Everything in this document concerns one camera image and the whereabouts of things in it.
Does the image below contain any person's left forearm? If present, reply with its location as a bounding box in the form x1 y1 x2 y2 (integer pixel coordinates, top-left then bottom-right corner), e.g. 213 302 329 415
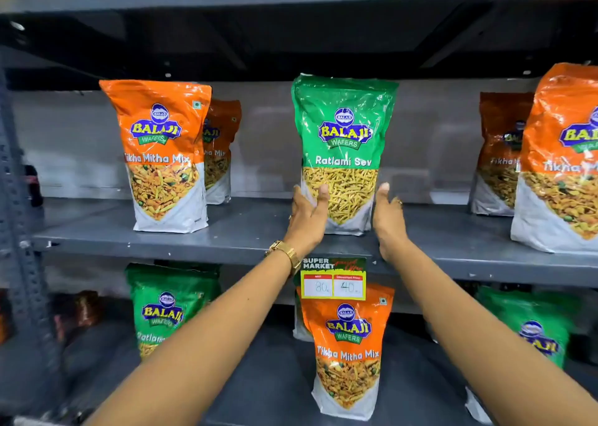
85 248 300 426

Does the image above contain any green snack packet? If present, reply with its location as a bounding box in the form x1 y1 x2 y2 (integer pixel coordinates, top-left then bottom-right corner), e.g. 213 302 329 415
291 74 399 236
476 285 580 368
125 263 221 361

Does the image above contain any shelf price tag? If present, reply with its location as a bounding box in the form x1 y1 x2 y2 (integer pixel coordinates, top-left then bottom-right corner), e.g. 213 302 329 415
300 257 367 300

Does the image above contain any brown shiny packet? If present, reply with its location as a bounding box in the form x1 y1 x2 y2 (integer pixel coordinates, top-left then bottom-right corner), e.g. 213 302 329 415
51 291 101 342

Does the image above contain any person's left hand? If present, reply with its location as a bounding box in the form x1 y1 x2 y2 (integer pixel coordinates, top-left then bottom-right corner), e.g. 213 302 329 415
282 184 330 259

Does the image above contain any gold wristwatch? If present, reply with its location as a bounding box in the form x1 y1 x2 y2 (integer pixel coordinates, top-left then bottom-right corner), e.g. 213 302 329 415
264 240 302 278

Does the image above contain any dark bottle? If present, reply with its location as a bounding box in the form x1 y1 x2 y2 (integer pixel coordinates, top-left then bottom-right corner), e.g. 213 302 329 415
23 164 45 208

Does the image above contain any white snack packet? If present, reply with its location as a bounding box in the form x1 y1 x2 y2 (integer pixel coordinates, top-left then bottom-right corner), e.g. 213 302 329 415
465 387 493 425

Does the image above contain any grey metal shelf rack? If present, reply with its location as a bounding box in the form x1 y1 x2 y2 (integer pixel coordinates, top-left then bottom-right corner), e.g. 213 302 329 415
0 0 598 426

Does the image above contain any person's right forearm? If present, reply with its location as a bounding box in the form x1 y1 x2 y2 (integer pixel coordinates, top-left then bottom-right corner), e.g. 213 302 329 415
389 246 598 426

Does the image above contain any person's right hand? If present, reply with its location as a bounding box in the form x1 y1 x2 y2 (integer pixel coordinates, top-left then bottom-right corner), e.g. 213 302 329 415
372 183 412 263

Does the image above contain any orange snack packet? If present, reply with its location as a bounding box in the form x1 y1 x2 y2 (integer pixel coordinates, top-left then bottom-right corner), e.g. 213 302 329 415
202 99 242 205
99 80 212 234
510 63 598 255
468 92 534 216
296 283 395 422

